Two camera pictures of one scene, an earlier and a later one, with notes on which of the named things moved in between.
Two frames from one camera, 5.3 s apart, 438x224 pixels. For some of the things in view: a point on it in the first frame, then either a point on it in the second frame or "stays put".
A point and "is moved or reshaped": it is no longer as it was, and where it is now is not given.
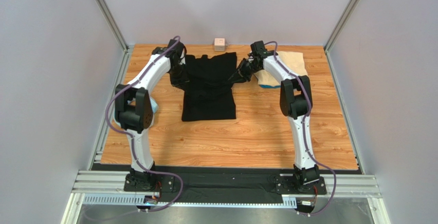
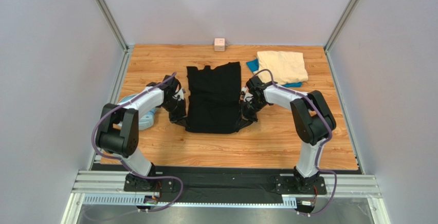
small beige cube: (219, 44) stays put
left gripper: (182, 81) to (182, 113)
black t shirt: (208, 95) is moved or reshaped
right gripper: (243, 70) to (249, 110)
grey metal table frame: (226, 183) stays put
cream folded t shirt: (294, 61) stays put
